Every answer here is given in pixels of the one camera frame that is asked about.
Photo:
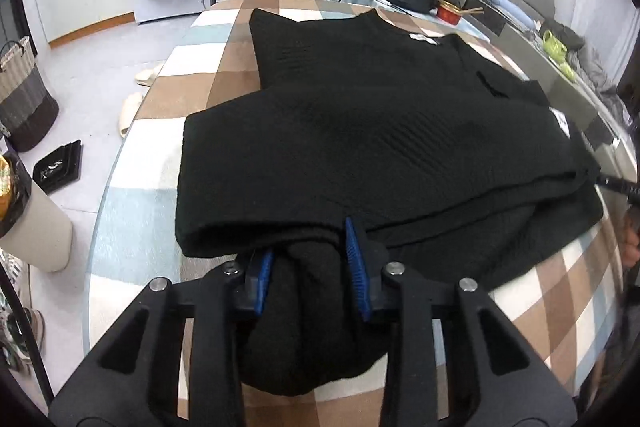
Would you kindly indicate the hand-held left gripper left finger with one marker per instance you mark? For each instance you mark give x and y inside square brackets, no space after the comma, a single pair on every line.
[264,279]

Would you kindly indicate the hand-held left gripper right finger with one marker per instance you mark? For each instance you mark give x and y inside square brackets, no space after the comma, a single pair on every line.
[356,267]

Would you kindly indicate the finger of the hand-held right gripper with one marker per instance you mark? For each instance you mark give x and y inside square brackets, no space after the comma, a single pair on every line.
[617,186]

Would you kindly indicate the black knit sweater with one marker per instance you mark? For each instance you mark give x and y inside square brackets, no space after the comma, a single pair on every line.
[375,132]

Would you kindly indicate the grey clothes pile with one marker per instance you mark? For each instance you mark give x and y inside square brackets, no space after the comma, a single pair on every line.
[585,57]

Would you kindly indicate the person's right hand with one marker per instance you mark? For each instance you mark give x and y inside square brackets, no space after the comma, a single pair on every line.
[631,242]

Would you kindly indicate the green toy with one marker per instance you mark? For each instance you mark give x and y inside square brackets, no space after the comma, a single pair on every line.
[566,69]
[554,47]

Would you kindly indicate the checkered tablecloth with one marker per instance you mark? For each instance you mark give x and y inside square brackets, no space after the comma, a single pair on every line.
[150,207]

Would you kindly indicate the beige slipper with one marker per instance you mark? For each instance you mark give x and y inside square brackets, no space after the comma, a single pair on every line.
[130,114]
[150,74]

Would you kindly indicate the blue pillow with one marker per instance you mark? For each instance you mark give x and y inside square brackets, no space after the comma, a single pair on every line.
[505,4]

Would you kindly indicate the wooden chopsticks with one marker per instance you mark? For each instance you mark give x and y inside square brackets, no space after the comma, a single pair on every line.
[472,11]

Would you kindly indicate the beige trash bin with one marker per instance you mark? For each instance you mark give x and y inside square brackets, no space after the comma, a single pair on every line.
[40,227]

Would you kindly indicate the black plastic tray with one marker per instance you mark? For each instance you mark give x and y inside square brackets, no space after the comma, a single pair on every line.
[57,167]

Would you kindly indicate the red bowl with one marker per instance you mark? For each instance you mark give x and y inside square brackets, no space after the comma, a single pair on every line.
[448,13]

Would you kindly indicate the woven laundry basket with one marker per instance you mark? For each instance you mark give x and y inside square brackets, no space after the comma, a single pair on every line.
[22,97]

